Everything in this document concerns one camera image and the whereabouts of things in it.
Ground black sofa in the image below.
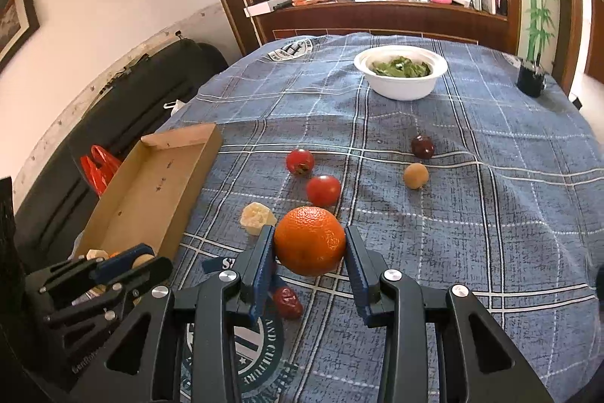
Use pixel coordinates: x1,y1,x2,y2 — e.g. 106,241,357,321
14,42,230,272

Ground shallow cardboard box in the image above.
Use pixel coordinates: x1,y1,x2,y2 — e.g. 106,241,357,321
75,123,223,272

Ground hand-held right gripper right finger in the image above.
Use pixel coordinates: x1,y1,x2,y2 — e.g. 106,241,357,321
344,225,555,403

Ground dark red plum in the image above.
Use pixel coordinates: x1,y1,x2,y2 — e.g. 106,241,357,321
410,135,436,159

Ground red plastic bag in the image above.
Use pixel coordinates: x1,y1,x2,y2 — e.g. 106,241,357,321
79,145,122,196

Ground blue plaid tablecloth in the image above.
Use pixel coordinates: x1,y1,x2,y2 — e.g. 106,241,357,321
156,32,604,403

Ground red jujube date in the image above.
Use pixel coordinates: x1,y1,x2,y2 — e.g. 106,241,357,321
271,286,304,320

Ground black cup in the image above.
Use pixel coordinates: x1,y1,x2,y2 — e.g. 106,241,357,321
516,57,550,98

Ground white flat box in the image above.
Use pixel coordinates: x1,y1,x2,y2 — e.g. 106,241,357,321
244,0,284,17

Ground white bowl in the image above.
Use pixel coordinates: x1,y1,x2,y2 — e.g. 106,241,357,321
354,45,449,102

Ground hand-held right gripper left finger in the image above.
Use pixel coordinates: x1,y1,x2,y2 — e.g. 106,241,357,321
70,224,277,403

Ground framed wall picture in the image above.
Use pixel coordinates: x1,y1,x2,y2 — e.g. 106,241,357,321
0,0,41,73

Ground wooden sideboard cabinet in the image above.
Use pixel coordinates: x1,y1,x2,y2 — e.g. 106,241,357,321
245,0,510,47

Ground red tomato with stem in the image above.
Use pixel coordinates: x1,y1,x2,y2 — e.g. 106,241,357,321
285,148,315,177

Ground large orange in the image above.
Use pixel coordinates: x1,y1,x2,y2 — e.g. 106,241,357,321
274,205,347,277

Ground green leafy vegetables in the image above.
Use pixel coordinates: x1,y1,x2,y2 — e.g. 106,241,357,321
370,56,432,79

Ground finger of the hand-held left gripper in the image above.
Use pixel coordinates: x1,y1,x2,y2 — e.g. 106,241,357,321
42,256,174,380
26,243,156,295

